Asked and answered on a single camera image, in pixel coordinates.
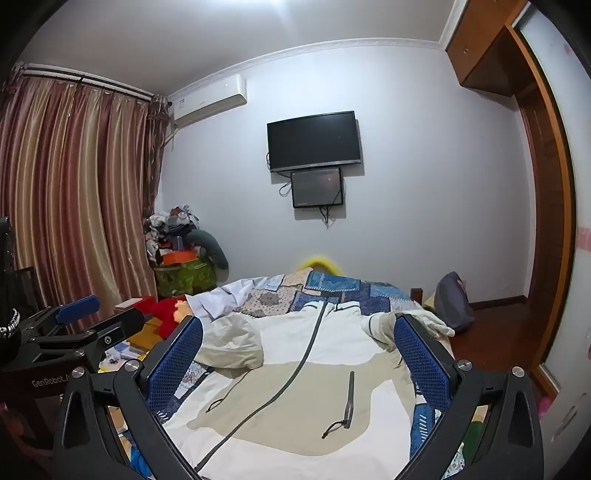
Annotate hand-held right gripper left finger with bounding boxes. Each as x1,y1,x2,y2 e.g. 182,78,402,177
53,315,218,480

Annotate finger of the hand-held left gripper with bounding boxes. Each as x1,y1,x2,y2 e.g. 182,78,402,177
33,307,146,358
21,295,101,340

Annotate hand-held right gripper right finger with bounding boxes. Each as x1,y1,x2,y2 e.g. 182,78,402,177
394,313,546,480

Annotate white and beige jacket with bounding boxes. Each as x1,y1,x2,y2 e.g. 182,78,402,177
161,300,456,480

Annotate pile of mixed clothes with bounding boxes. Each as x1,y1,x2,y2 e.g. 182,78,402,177
143,205,201,267

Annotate printed paper sheets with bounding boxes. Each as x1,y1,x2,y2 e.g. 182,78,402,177
98,342,141,372

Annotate brown cardboard box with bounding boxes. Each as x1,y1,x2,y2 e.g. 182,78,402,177
126,320,168,352

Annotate red plush toy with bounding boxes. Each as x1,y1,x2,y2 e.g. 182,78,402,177
147,298,195,341

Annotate grey backpack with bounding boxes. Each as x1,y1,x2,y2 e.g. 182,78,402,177
433,272,476,334

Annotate light blue shirt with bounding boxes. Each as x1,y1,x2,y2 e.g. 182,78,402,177
187,277,286,320

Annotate green patterned storage box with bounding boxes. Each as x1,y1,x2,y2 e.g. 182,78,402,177
154,258,218,299

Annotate blue patchwork blanket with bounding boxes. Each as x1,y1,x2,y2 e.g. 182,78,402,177
99,270,465,480

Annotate striped brown curtain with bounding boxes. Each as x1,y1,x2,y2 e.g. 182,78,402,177
0,69,168,335

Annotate grey curved pillow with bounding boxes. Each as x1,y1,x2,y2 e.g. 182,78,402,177
185,229,230,271

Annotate yellow cushion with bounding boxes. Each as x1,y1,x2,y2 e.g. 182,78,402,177
295,256,341,274

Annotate curtain rod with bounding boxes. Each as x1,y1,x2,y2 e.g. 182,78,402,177
14,65,157,100

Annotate white air conditioner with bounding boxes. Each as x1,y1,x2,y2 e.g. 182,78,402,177
167,74,247,128

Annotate small black wall monitor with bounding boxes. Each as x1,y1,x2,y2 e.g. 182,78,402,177
290,167,345,209

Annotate wooden wardrobe frame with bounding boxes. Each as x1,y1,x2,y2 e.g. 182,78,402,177
445,0,579,386

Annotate large black wall television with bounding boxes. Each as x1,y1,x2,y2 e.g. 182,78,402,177
266,110,363,173

